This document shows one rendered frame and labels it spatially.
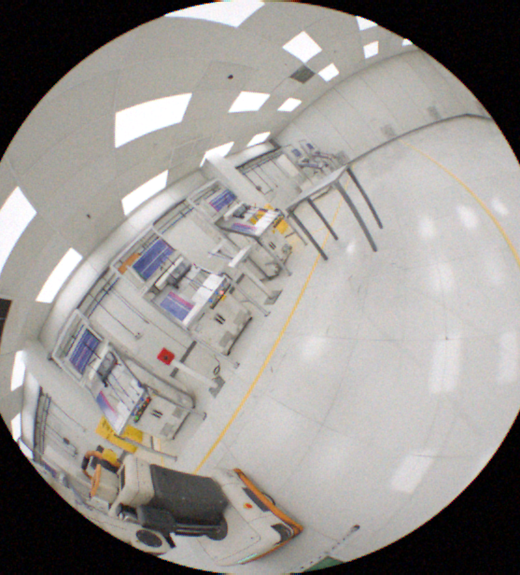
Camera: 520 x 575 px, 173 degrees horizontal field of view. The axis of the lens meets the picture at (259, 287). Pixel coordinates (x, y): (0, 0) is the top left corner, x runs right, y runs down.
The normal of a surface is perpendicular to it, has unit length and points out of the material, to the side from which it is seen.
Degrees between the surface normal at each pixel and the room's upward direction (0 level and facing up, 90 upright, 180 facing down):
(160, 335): 90
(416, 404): 0
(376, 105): 90
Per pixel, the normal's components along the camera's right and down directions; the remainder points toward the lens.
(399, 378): -0.68, -0.65
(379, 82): -0.49, 0.75
